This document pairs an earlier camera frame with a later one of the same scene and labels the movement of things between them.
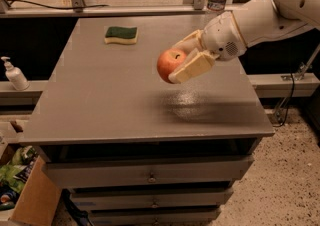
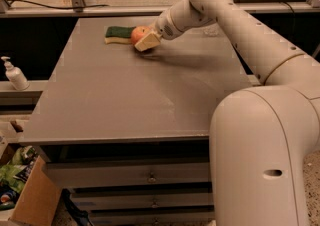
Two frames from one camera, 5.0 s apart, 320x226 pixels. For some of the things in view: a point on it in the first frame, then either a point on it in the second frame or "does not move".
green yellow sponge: (121, 35) does not move
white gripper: (222, 36) -> (165, 27)
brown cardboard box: (39, 199) does not move
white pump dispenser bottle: (15, 75) does not move
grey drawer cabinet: (133, 149) does not move
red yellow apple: (169, 61) -> (140, 32)
